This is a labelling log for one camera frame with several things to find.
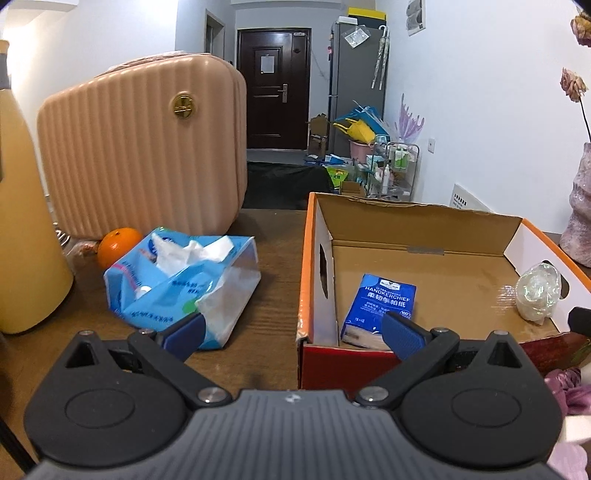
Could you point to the wall poster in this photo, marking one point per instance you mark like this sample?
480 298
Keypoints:
415 16

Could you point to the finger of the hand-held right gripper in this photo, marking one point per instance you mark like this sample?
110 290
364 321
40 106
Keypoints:
581 319

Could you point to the grey refrigerator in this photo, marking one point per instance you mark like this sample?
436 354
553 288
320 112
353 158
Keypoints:
355 87

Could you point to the bunch of dried roses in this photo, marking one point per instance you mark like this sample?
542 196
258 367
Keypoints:
572 85

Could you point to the white paper notice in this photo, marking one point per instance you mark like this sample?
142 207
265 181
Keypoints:
268 63

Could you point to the pink textured vase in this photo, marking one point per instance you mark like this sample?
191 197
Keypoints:
579 217

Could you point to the orange fruit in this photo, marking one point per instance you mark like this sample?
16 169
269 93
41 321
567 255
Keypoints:
115 247

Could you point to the orange-edged cardboard box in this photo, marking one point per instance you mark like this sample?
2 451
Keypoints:
443 277

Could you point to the blue soft tissue pack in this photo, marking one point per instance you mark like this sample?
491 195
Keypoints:
161 295

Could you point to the white wall outlet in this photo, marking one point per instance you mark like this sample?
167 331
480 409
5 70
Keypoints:
432 145

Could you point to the blue handkerchief packet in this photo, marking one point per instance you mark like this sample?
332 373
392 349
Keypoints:
374 304

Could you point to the hanging folded umbrellas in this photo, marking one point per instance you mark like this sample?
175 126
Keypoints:
381 55

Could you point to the dark brown door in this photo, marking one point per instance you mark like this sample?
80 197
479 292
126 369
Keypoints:
272 106

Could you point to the pink bucket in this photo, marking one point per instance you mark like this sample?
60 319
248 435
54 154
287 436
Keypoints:
360 150

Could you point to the small brown cardboard box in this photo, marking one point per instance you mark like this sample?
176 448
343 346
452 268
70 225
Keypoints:
318 136

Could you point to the purple plush toy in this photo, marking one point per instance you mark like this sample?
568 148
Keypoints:
568 392

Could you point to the clear snack packet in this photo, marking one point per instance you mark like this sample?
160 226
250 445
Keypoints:
81 254

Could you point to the white flat panel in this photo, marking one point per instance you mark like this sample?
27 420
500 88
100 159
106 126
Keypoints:
466 198

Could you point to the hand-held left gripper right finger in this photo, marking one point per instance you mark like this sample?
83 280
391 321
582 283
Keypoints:
402 337

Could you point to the clear plastic bag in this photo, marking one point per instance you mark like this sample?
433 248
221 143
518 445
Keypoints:
356 37

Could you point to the plastic-wrapped white bundle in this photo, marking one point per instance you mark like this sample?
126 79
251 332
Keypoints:
538 290

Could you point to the yellow box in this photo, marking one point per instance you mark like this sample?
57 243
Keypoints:
367 14

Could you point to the pink ribbed suitcase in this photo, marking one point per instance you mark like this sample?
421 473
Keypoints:
138 152

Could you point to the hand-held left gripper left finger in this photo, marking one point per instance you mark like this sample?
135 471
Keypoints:
184 333

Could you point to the blue bags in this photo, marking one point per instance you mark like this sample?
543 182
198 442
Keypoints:
369 115

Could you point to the purple wall decoration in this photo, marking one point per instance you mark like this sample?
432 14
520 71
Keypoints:
410 122

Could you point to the grey side door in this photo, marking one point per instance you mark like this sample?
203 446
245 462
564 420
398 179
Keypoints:
213 37

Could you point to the yellow thermos jug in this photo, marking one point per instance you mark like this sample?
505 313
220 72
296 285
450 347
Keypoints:
23 230

